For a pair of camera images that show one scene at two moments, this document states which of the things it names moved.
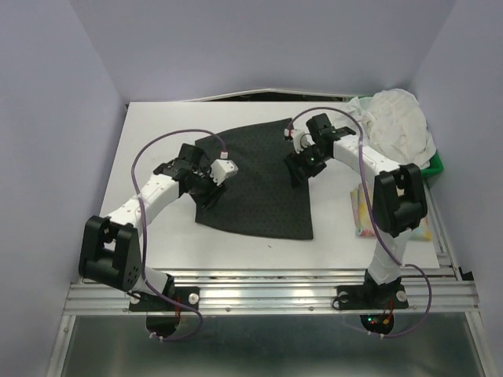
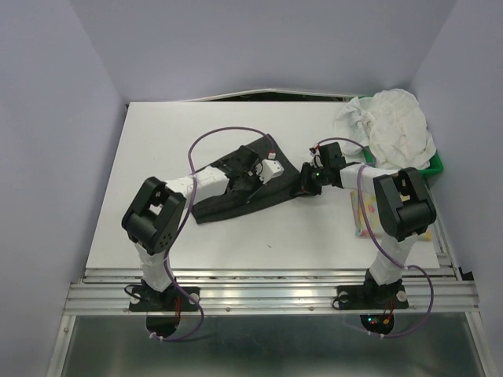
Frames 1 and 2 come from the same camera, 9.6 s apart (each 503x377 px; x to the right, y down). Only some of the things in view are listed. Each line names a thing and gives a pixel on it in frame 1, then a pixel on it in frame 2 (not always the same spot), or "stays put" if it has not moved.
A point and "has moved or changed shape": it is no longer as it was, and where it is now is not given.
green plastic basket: [435, 166] stays put
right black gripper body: [310, 159] -> [312, 179]
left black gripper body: [205, 191] -> [251, 184]
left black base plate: [189, 295] stays put
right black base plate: [372, 297] stays put
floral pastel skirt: [363, 223] stays put
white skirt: [393, 122] stays put
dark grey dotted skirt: [261, 196] has moved or changed shape
